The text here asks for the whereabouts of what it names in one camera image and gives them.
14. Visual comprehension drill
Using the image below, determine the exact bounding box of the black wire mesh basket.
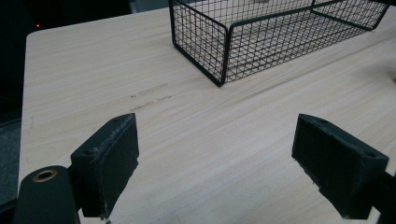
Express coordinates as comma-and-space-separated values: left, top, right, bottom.
168, 0, 391, 88

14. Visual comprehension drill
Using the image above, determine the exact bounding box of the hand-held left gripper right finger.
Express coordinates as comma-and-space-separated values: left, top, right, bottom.
291, 113, 390, 220

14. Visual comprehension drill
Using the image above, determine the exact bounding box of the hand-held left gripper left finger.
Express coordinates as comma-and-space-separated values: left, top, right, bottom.
70, 112, 140, 219

